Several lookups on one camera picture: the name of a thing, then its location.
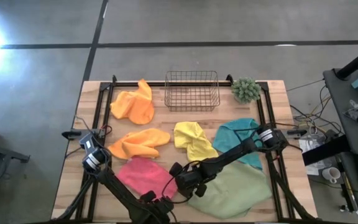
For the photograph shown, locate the pink microfiber towel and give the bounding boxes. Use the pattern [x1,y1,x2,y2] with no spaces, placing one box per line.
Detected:
[116,156,178,200]

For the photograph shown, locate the yellow microfiber towel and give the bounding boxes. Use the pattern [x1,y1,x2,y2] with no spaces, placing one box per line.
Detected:
[173,121,219,162]

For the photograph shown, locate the light green microfiber towel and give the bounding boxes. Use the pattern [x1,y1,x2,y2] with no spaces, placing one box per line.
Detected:
[187,161,273,220]

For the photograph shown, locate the teal microfiber towel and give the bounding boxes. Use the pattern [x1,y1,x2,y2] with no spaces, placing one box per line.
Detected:
[212,117,264,170]

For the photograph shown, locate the orange microfiber towel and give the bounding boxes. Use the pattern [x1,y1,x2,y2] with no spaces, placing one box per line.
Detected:
[109,78,155,126]
[107,128,172,161]

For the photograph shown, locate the small artificial potted plant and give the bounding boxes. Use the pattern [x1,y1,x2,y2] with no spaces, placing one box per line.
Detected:
[231,77,262,105]

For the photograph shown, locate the black desk crossbar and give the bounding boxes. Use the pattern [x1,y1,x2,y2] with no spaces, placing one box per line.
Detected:
[301,134,351,167]

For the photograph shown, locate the white mug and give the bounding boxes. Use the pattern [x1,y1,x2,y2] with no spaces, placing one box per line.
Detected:
[321,167,342,185]

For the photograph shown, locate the grey side desk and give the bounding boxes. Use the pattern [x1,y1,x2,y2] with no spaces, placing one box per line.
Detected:
[323,63,358,224]

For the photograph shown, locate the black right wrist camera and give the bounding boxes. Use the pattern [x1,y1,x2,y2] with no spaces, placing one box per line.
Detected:
[168,161,183,177]

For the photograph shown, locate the wire basket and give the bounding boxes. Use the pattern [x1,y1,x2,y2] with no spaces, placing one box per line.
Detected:
[164,70,221,112]

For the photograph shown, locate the black aluminium table frame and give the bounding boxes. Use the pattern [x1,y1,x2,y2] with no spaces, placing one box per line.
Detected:
[51,74,319,223]

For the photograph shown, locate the tangled floor cables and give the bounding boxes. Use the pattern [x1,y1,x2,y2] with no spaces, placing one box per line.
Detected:
[289,79,344,138]

